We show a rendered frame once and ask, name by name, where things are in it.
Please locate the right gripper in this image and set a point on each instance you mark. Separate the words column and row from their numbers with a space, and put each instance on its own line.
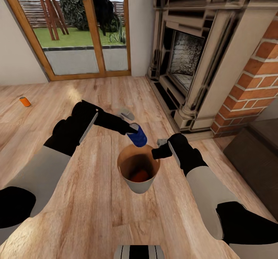
column 159, row 153

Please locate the can of soda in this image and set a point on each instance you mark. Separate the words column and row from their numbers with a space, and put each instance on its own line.
column 25, row 101
column 142, row 176
column 138, row 139

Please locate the trash can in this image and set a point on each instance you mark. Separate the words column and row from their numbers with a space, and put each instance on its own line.
column 132, row 160

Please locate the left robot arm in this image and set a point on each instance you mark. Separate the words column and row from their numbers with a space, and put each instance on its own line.
column 31, row 189

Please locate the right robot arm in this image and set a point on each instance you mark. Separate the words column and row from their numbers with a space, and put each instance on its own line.
column 226, row 218

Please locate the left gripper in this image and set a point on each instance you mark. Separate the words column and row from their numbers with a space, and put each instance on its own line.
column 117, row 124

